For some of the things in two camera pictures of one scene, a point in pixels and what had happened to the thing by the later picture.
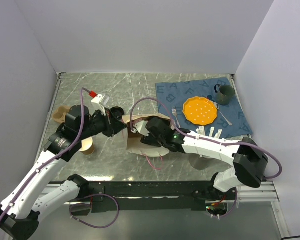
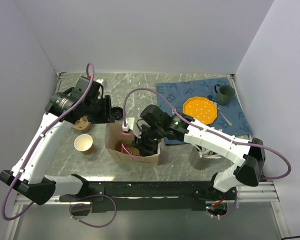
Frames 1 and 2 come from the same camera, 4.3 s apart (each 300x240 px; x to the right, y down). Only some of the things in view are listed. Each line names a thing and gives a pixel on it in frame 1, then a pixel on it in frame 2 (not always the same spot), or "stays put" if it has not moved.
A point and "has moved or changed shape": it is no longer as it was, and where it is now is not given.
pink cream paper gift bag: x=134 y=143 has moved or changed shape
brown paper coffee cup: x=87 y=146 stays put
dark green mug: x=225 y=93 stays put
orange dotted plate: x=200 y=110 stays put
